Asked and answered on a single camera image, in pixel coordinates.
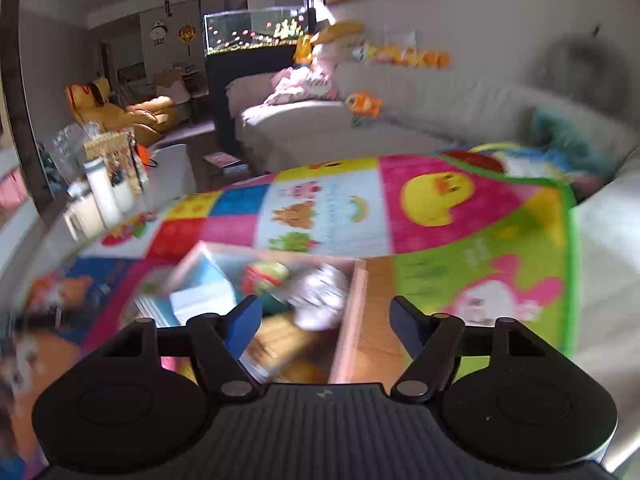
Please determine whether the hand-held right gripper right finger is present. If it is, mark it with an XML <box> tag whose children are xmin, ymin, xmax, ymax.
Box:
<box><xmin>390</xmin><ymin>295</ymin><xmax>549</xmax><ymax>404</ymax></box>

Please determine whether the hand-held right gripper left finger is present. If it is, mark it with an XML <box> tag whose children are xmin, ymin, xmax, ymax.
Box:
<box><xmin>105</xmin><ymin>295</ymin><xmax>264</xmax><ymax>404</ymax></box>

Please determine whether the gold snack packet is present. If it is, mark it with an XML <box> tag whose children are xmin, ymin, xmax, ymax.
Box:
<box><xmin>242</xmin><ymin>312</ymin><xmax>331</xmax><ymax>382</ymax></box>

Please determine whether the wooden storage box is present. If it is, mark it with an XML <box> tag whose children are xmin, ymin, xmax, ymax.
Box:
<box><xmin>134</xmin><ymin>240</ymin><xmax>372</xmax><ymax>387</ymax></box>

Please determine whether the white soft toy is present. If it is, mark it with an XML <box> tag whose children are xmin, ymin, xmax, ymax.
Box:
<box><xmin>287</xmin><ymin>264</ymin><xmax>352</xmax><ymax>332</ymax></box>

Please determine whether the blue white picture book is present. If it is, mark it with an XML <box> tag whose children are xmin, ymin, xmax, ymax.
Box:
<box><xmin>136</xmin><ymin>249</ymin><xmax>242</xmax><ymax>328</ymax></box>

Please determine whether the colourful printed play mat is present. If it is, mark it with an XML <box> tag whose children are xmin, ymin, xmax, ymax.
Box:
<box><xmin>0</xmin><ymin>154</ymin><xmax>580</xmax><ymax>480</ymax></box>

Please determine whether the pink book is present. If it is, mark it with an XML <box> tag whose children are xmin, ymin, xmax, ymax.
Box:
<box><xmin>202</xmin><ymin>152</ymin><xmax>244</xmax><ymax>168</ymax></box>

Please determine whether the small white bottle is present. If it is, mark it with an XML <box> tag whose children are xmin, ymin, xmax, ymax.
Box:
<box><xmin>112</xmin><ymin>179</ymin><xmax>137</xmax><ymax>212</ymax></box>

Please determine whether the tall white bottle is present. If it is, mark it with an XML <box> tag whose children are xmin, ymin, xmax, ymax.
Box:
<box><xmin>84</xmin><ymin>156</ymin><xmax>124</xmax><ymax>229</ymax></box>

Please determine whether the white cup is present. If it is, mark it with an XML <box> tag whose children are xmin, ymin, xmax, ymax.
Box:
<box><xmin>64</xmin><ymin>194</ymin><xmax>107</xmax><ymax>242</ymax></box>

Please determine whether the yellow printed card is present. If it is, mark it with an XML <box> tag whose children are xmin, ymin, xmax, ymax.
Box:
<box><xmin>83</xmin><ymin>130</ymin><xmax>135</xmax><ymax>161</ymax></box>

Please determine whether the grey sofa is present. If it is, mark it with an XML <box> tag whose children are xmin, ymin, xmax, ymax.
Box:
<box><xmin>225</xmin><ymin>42</ymin><xmax>640</xmax><ymax>461</ymax></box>

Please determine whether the orange plush toy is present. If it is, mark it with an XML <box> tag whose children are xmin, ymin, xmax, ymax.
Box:
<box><xmin>346</xmin><ymin>90</ymin><xmax>384</xmax><ymax>117</ymax></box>

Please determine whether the yellow armchair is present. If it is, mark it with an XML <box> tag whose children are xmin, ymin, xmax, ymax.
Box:
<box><xmin>64</xmin><ymin>76</ymin><xmax>179</xmax><ymax>147</ymax></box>

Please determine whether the clear glass jar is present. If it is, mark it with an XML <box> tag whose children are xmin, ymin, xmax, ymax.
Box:
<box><xmin>51</xmin><ymin>121</ymin><xmax>102</xmax><ymax>177</ymax></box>

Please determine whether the teal cloth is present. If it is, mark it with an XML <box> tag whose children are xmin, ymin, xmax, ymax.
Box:
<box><xmin>529</xmin><ymin>109</ymin><xmax>603</xmax><ymax>173</ymax></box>

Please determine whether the pink blanket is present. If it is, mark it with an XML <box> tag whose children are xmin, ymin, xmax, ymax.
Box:
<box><xmin>264</xmin><ymin>42</ymin><xmax>337</xmax><ymax>107</ymax></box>

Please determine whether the row of orange plush toys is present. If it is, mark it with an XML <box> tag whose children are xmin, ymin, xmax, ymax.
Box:
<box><xmin>364</xmin><ymin>44</ymin><xmax>452</xmax><ymax>70</ymax></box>

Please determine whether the glass aquarium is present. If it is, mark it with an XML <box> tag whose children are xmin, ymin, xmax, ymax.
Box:
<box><xmin>203</xmin><ymin>7</ymin><xmax>309</xmax><ymax>57</ymax></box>

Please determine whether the yellow plush toy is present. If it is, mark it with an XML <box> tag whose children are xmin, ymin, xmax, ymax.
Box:
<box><xmin>294</xmin><ymin>20</ymin><xmax>367</xmax><ymax>65</ymax></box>

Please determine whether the grey fluffy pillow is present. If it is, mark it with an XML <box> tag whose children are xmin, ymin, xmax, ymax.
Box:
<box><xmin>532</xmin><ymin>34</ymin><xmax>628</xmax><ymax>117</ymax></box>

